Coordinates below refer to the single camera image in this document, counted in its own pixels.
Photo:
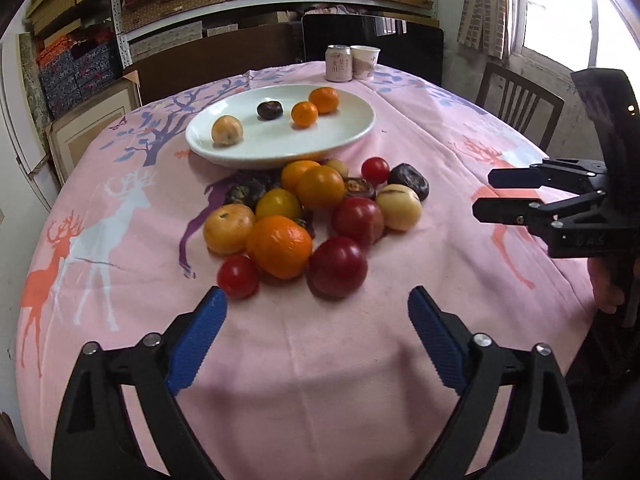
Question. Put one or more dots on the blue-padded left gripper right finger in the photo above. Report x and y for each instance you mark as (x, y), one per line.
(539, 436)

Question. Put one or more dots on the dark mangosteen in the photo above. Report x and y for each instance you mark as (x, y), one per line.
(269, 110)
(248, 191)

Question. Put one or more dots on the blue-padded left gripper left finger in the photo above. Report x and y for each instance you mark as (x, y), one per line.
(94, 437)

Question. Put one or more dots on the yellow-orange persimmon fruit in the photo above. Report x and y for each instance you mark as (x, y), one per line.
(226, 230)

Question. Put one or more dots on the red cherry tomato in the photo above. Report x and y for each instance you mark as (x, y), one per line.
(375, 170)
(238, 277)

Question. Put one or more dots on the patterned curtain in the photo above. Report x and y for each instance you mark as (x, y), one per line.
(486, 27)

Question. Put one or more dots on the dark red plum front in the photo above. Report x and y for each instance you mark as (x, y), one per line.
(337, 268)

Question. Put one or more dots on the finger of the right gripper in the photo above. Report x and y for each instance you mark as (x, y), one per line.
(525, 212)
(577, 176)

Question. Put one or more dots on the dark brown wooden board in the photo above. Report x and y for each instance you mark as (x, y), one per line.
(209, 59)

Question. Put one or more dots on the pink drink can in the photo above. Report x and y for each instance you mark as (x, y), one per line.
(338, 63)

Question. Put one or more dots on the pale yellow round fruit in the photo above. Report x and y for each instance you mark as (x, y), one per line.
(400, 206)

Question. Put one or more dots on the red cherry tomato back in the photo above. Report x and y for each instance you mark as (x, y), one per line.
(375, 170)

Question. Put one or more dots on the dark mangosteen front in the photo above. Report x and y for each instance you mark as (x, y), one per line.
(269, 110)

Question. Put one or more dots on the yellow tomato fruit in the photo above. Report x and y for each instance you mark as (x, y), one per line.
(278, 202)

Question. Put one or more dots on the dark red plum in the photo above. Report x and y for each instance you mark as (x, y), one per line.
(359, 219)
(337, 268)

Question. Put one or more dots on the framed picture board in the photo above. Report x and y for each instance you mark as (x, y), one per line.
(70, 136)

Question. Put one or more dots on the large orange mandarin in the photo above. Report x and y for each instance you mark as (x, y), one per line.
(279, 246)

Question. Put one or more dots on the orange round fruit back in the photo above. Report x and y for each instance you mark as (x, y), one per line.
(292, 172)

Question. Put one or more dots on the orange round fruit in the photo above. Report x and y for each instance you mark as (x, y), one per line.
(320, 188)
(292, 172)

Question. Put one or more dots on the person's hand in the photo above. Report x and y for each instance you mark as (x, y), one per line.
(607, 296)

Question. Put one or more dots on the dark mangosteen back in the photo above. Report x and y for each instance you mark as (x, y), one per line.
(248, 191)

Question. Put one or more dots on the small tan fruit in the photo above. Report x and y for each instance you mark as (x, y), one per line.
(338, 166)

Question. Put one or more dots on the white paper cup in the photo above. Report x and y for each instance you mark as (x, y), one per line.
(364, 61)

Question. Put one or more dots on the brown mangosteen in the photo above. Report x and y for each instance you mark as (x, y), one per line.
(359, 187)

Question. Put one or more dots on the pale yellow fruit front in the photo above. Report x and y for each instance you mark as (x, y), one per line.
(227, 131)

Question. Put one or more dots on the small orange tangerine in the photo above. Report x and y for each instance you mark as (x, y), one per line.
(304, 114)

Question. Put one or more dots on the blue patterned storage boxes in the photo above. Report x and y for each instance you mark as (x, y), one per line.
(77, 66)

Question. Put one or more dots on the dark date-like fruit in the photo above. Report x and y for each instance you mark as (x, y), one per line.
(406, 174)

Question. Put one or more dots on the pink deer-print tablecloth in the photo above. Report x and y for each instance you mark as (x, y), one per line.
(294, 386)

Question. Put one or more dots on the dark wooden chair right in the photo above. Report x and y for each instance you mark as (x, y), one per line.
(519, 101)

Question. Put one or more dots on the black monitor panel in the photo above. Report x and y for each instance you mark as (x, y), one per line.
(414, 48)

